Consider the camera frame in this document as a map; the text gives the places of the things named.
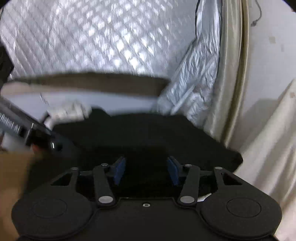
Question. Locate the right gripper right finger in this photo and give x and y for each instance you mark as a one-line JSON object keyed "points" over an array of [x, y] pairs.
{"points": [[186, 180]]}

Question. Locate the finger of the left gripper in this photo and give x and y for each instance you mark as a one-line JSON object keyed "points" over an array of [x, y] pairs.
{"points": [[61, 145]]}

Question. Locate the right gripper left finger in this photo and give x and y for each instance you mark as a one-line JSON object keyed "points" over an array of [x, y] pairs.
{"points": [[107, 178]]}

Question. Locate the black sweater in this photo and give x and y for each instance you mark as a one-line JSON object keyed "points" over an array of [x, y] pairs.
{"points": [[146, 141]]}

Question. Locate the stack of folded clothes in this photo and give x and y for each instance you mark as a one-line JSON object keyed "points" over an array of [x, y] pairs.
{"points": [[66, 112]]}

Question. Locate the white hanging blanket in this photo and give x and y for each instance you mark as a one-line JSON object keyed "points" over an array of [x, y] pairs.
{"points": [[269, 160]]}

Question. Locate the beige curtain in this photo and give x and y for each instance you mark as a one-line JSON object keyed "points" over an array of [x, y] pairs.
{"points": [[230, 83]]}

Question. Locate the silver insulation curtain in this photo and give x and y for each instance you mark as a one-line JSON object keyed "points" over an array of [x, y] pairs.
{"points": [[175, 40]]}

